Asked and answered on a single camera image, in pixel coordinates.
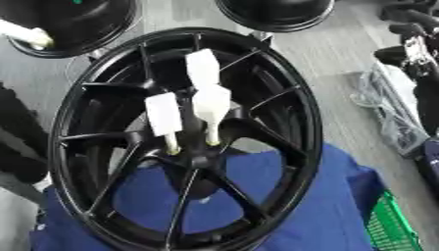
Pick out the black spoked wheel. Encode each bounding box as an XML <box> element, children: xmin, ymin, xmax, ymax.
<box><xmin>46</xmin><ymin>26</ymin><xmax>326</xmax><ymax>251</ymax></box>

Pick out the clear plastic bag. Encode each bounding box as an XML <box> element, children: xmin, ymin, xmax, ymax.
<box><xmin>350</xmin><ymin>63</ymin><xmax>432</xmax><ymax>159</ymax></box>

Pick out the green plastic basket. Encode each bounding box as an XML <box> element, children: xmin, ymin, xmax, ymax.
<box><xmin>364</xmin><ymin>189</ymin><xmax>425</xmax><ymax>251</ymax></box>

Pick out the black round wheel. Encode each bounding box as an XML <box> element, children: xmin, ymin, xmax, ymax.
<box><xmin>213</xmin><ymin>0</ymin><xmax>338</xmax><ymax>33</ymax></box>
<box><xmin>0</xmin><ymin>0</ymin><xmax>143</xmax><ymax>60</ymax></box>

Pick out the white pin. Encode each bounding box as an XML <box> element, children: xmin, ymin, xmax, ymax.
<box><xmin>190</xmin><ymin>83</ymin><xmax>233</xmax><ymax>147</ymax></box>
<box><xmin>183</xmin><ymin>47</ymin><xmax>223</xmax><ymax>90</ymax></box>
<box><xmin>142</xmin><ymin>91</ymin><xmax>185</xmax><ymax>157</ymax></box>
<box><xmin>0</xmin><ymin>19</ymin><xmax>57</xmax><ymax>50</ymax></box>

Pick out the dark blue bag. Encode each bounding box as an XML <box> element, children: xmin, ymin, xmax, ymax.
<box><xmin>415</xmin><ymin>136</ymin><xmax>439</xmax><ymax>198</ymax></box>

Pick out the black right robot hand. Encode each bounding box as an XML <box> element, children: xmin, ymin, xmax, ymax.
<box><xmin>371</xmin><ymin>22</ymin><xmax>439</xmax><ymax>137</ymax></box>

